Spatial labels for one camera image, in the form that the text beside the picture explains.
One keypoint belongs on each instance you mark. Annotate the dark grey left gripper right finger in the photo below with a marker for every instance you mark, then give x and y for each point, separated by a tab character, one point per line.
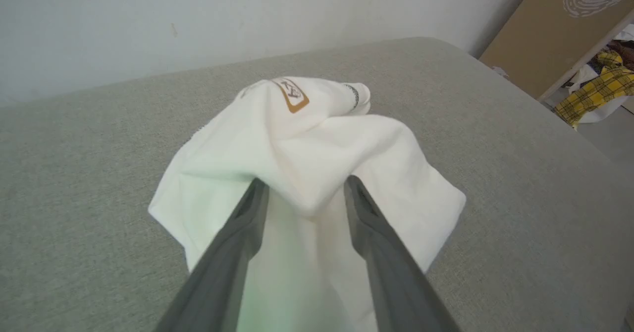
391	272

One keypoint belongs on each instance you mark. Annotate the brown board with white print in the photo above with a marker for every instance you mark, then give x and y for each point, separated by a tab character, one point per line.
535	34

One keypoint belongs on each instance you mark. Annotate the yellow plaid cloth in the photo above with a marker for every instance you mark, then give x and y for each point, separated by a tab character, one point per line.
599	91

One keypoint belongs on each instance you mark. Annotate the white t-shirt garment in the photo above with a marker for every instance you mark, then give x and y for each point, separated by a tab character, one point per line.
307	138

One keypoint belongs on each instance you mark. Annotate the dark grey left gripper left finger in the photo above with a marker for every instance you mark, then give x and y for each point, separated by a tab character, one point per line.
223	262

